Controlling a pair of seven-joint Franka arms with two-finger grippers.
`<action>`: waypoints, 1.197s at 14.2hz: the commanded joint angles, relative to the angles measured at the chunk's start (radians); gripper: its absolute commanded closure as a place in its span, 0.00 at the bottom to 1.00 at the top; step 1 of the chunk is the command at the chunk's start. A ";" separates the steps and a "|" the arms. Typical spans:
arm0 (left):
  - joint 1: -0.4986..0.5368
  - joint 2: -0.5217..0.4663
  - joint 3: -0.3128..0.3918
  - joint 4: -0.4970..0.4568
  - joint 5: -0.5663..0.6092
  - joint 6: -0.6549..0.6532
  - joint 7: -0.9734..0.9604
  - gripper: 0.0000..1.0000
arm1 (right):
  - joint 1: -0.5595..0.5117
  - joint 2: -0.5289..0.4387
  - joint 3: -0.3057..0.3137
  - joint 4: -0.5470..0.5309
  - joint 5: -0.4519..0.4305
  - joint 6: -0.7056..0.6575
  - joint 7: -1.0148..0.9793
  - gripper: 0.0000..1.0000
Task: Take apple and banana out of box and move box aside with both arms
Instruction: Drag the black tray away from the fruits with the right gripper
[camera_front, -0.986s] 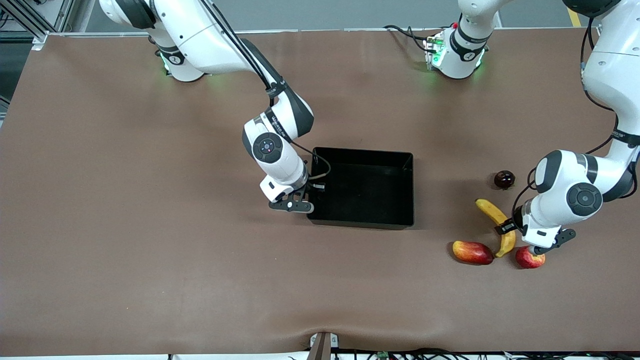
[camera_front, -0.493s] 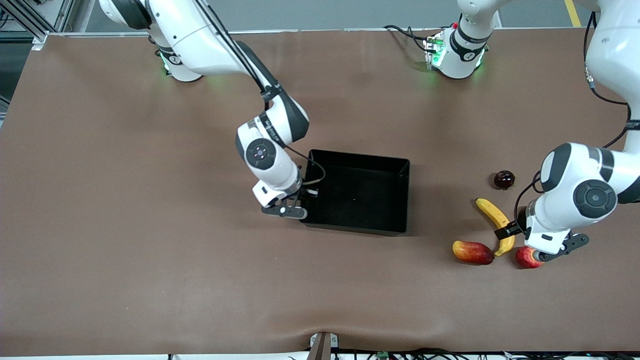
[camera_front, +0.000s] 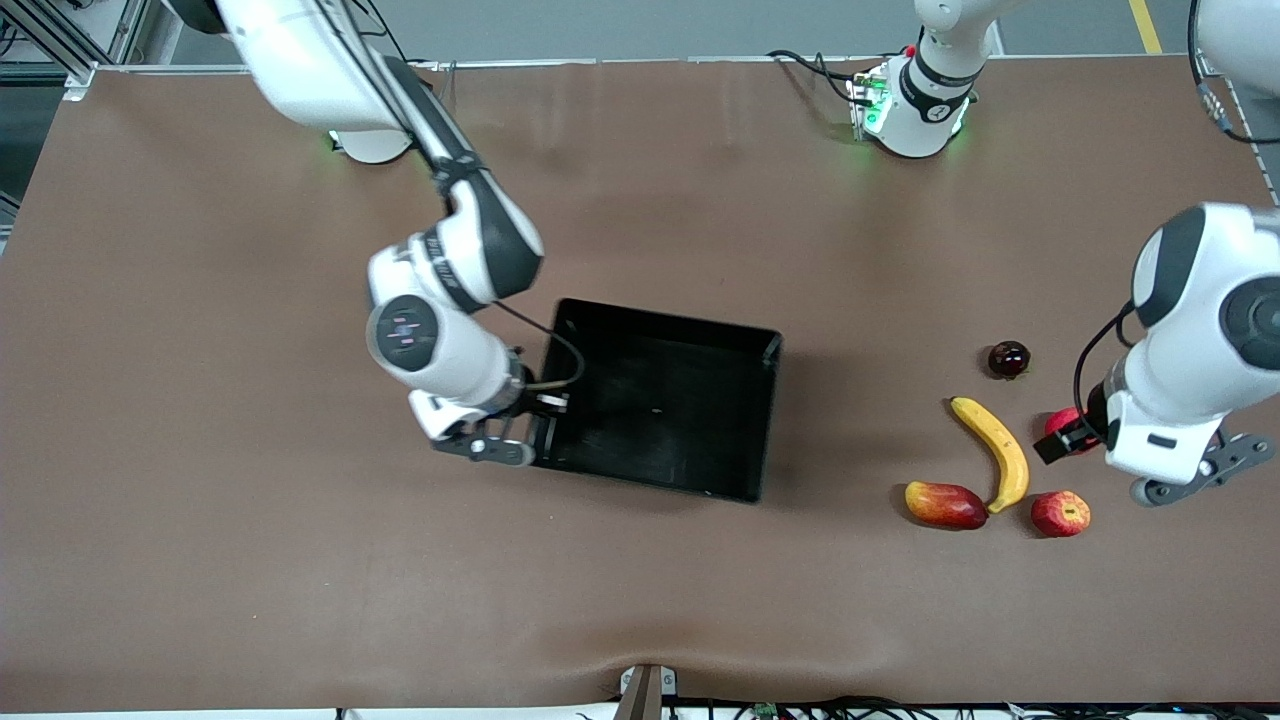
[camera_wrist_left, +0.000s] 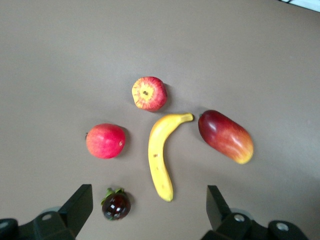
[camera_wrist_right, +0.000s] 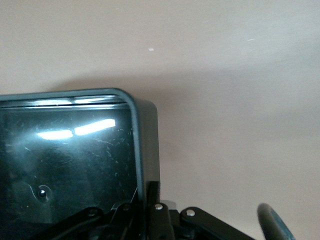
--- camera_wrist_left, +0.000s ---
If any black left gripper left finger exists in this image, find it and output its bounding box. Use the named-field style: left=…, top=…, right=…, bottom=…
left=0, top=184, right=93, bottom=240

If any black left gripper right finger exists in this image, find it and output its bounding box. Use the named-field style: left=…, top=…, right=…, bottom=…
left=201, top=185, right=308, bottom=240

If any yellow banana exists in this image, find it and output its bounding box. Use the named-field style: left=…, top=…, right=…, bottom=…
left=147, top=112, right=195, bottom=202

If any red yellow striped apple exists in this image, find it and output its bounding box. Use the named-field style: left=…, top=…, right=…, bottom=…
left=131, top=76, right=168, bottom=112

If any dark purple mangosteen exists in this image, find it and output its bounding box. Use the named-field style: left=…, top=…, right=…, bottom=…
left=100, top=187, right=132, bottom=221

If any red yellow mango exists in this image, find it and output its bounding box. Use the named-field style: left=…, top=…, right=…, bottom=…
left=198, top=109, right=255, bottom=165

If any pink red round peach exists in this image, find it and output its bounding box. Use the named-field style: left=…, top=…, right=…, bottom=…
left=85, top=123, right=127, bottom=160

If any brown table mat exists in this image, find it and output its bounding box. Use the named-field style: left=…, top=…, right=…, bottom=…
left=0, top=0, right=320, bottom=240

